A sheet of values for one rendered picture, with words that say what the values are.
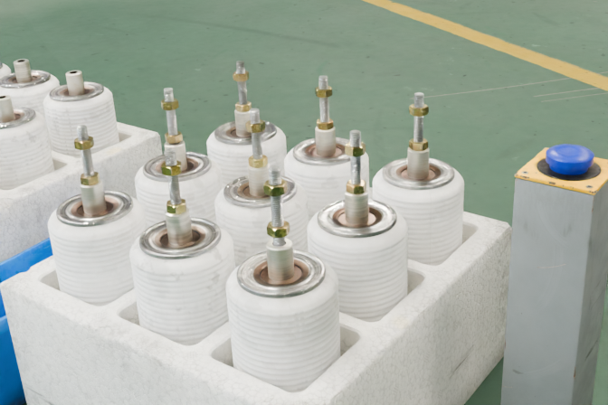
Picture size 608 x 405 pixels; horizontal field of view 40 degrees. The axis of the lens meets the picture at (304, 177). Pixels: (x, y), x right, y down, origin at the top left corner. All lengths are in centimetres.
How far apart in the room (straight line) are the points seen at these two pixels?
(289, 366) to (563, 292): 25
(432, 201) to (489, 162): 70
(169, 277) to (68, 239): 13
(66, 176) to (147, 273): 40
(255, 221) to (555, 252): 28
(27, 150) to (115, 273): 33
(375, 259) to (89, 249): 28
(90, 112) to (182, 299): 49
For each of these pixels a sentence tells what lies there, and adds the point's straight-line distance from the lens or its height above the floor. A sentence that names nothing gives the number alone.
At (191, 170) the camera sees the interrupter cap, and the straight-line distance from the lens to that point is 93.
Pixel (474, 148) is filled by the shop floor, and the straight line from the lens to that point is 161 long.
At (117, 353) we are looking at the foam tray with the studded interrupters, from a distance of 81.
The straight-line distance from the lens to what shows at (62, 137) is 122.
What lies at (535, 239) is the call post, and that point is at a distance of 77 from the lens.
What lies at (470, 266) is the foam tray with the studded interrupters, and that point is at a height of 18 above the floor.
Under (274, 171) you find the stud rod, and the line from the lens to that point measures 67.
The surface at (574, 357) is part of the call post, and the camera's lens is 81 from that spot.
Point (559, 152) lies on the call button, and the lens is 76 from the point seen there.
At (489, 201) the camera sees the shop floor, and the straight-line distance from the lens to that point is 141.
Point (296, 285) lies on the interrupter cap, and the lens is 70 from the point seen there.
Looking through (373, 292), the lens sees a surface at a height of 20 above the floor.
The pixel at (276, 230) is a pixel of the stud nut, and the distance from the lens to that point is 69.
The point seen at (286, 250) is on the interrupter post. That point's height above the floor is 28.
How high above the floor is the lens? 62
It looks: 25 degrees down
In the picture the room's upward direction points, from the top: 3 degrees counter-clockwise
